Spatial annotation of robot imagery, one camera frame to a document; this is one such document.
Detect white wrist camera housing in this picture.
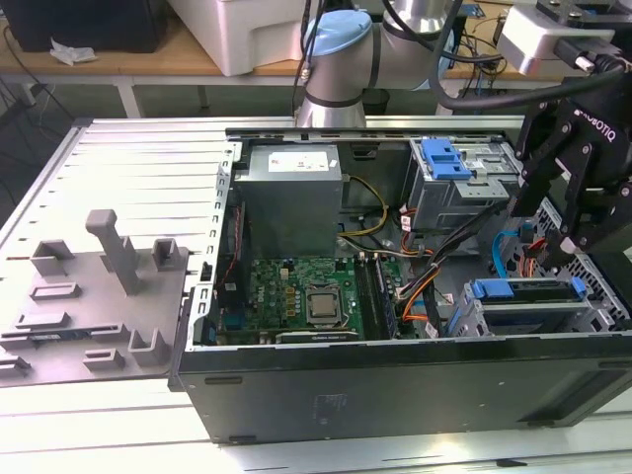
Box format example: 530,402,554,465
496,4,616,75

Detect CPU socket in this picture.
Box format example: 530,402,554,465
300,283,348,330

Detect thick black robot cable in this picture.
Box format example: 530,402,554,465
427,0,631,113

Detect orange yellow power wires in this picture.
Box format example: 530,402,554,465
394,266,443,325

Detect orange disk power wire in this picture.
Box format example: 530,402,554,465
522,239,569,277

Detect grey parts rack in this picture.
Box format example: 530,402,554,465
0,209,192,391

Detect blue plastic drive latch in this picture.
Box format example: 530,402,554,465
422,139,470,183

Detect black case fan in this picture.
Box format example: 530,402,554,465
219,201,248,310

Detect black open PC case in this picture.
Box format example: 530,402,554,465
167,125,632,445

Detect black computer box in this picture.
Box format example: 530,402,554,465
0,0,169,53

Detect black cable bundle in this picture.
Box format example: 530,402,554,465
422,197,519,340

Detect white plastic printer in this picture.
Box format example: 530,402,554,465
167,0,327,78

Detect crumpled white paper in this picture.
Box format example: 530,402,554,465
48,39,98,65

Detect black mesh waste bin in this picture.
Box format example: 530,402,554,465
362,87,391,118

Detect hard disk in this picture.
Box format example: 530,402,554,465
446,276,589,338

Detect green Dell motherboard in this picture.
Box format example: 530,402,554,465
216,254,411,342

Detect silver CPU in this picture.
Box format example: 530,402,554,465
306,293,340,320

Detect metal disk bay cage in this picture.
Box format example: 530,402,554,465
443,195,632,340

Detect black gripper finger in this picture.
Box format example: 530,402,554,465
511,101,564,218
557,142,632,263

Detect metal optical drive cage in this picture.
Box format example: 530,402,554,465
402,137,527,233

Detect grey Dell power supply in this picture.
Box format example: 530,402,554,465
232,142,345,258

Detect wooden desk white frame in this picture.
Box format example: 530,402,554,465
0,19,310,119
441,19,564,93

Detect yellow black supply wires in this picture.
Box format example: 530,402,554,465
338,175,391,241

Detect blue SATA wire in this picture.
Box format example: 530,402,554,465
492,224,537,280

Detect dark blue RAM stick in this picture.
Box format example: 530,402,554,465
29,331,93,343
372,254,399,340

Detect black arm base cable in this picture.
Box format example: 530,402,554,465
294,0,327,115

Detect black Nvidia graphics card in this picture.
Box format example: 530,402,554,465
274,328,364,346

